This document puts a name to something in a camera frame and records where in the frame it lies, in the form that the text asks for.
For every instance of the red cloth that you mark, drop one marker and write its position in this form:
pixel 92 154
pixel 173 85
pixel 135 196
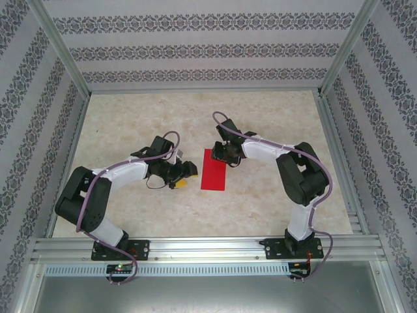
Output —
pixel 213 176

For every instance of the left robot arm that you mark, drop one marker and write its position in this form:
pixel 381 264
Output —
pixel 127 169

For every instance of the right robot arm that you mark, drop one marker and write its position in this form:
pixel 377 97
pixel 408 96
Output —
pixel 260 148

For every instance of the sheet metal tray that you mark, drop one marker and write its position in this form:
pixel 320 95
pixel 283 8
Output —
pixel 208 293

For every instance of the circuit board with green light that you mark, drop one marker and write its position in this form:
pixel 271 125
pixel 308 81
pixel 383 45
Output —
pixel 120 268

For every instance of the aluminium mounting rail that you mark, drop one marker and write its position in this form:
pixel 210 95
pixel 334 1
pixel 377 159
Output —
pixel 208 244

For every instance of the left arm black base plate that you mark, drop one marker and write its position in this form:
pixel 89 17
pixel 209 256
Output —
pixel 141 249

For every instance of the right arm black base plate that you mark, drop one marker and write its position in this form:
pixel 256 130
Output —
pixel 273 249

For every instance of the aluminium frame post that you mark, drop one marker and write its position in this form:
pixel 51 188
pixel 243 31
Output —
pixel 58 42
pixel 350 42

